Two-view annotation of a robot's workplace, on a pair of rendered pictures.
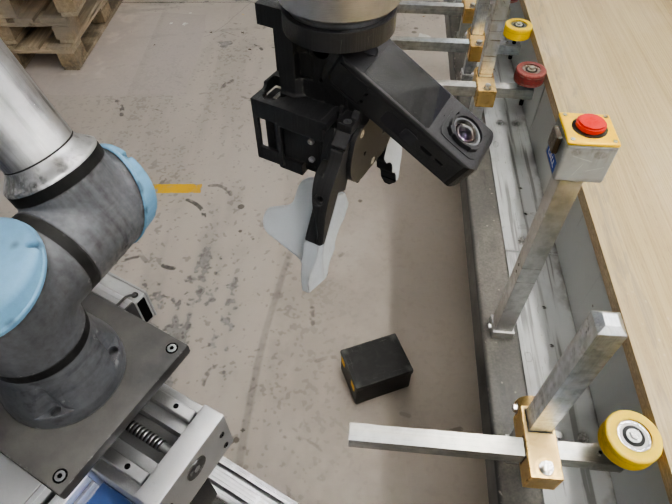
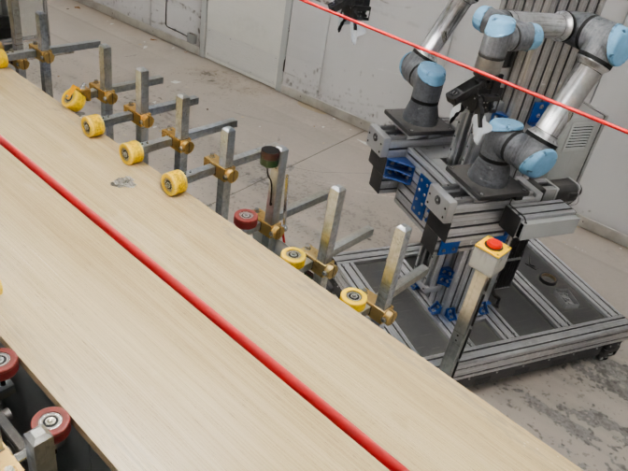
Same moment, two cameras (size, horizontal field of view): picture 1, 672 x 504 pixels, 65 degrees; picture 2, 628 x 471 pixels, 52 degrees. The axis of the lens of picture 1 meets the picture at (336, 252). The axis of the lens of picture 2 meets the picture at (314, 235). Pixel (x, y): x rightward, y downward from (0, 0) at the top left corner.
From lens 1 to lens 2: 2.05 m
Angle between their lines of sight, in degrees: 82
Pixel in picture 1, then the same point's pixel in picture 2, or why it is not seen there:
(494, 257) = not seen: hidden behind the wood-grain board
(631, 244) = (443, 392)
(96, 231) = (514, 145)
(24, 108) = (548, 114)
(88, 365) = (480, 165)
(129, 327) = (497, 192)
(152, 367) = (477, 188)
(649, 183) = (489, 457)
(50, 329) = (487, 142)
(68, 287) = (497, 141)
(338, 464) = not seen: hidden behind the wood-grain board
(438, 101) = (463, 89)
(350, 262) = not seen: outside the picture
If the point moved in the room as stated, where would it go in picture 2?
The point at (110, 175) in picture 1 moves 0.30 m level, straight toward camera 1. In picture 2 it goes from (533, 145) to (443, 127)
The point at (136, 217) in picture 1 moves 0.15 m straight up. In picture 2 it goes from (520, 159) to (536, 117)
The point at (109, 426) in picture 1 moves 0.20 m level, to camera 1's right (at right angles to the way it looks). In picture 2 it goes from (461, 177) to (435, 194)
